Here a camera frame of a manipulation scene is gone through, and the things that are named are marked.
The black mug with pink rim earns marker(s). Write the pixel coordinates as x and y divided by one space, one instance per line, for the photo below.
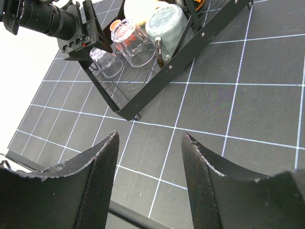
198 4

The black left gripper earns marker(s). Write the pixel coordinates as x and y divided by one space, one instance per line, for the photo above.
75 38

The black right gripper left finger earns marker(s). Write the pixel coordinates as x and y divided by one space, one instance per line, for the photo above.
74 194

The beige ceramic mug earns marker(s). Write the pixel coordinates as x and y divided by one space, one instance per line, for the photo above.
139 11

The clear faceted plastic cup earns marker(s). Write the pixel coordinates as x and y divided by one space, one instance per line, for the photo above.
108 63

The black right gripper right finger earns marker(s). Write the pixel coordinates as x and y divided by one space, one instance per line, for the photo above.
224 195

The black gridded table mat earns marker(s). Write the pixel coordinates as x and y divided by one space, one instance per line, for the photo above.
243 97

